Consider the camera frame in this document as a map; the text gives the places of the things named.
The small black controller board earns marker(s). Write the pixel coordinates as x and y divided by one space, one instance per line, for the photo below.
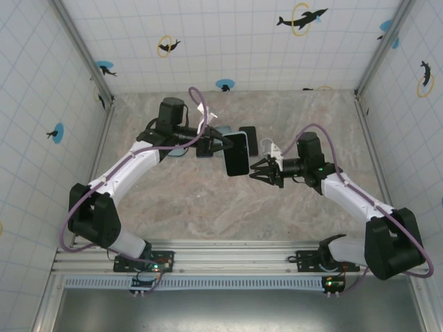
334 284
142 283

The grey metal sheet panel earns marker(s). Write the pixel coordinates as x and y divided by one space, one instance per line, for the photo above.
242 311

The blue circle seal sticker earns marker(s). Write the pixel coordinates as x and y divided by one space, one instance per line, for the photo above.
59 133

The black smartphone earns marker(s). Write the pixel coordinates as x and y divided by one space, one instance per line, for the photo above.
252 138
203 152
237 155

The aluminium frame post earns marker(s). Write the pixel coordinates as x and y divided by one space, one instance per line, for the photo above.
84 52
372 69

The wide aluminium mounting beam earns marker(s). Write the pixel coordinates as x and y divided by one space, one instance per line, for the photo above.
235 257

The blue circle shark sticker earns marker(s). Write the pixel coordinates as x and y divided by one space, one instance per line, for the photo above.
104 65

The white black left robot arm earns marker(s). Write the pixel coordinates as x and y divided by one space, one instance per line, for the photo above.
131 166

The black phone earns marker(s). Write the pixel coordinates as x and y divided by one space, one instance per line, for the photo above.
239 133

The aluminium side rail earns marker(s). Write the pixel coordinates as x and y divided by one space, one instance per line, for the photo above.
371 138
102 138

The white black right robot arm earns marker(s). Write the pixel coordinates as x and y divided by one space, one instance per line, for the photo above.
346 200

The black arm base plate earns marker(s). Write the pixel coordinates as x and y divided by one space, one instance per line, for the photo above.
121 266
308 264

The blue circle penguin sticker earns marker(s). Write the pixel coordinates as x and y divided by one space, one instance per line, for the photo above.
225 83

